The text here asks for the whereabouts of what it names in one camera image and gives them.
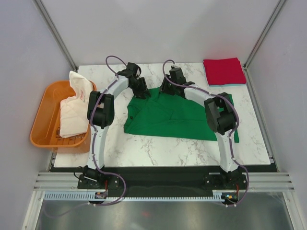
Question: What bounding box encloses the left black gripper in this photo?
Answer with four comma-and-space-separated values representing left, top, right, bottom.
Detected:
129, 78, 151, 100

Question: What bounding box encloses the green t shirt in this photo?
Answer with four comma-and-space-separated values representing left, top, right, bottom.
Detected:
123, 86, 240, 144

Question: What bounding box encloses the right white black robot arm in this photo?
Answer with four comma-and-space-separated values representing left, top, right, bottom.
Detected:
160, 65, 239, 189

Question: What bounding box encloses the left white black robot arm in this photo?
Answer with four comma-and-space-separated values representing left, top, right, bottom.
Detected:
82, 62, 150, 188

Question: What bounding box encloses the folded light blue t shirt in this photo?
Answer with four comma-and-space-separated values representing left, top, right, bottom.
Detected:
204, 65, 246, 87

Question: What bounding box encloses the folded red t shirt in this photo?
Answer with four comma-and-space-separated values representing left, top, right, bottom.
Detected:
203, 57, 246, 86

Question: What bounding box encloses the white crumpled t shirt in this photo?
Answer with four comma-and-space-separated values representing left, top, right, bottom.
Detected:
59, 71, 94, 138

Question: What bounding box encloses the orange plastic basket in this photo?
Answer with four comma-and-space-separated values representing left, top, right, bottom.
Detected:
30, 80, 91, 154

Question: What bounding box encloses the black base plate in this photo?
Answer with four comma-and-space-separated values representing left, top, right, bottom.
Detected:
77, 165, 249, 198

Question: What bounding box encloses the left aluminium corner post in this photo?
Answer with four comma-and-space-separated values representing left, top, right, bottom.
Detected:
33, 0, 78, 71

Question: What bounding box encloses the aluminium corner post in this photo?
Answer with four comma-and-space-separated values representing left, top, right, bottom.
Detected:
242, 0, 287, 70
33, 0, 78, 71

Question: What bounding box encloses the right aluminium corner post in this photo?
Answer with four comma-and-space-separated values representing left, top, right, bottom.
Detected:
242, 0, 287, 70

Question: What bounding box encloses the aluminium frame rail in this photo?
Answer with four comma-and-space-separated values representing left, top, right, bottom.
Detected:
33, 171, 295, 192

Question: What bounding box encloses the white slotted cable duct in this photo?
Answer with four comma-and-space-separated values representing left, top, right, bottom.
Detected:
44, 191, 224, 202

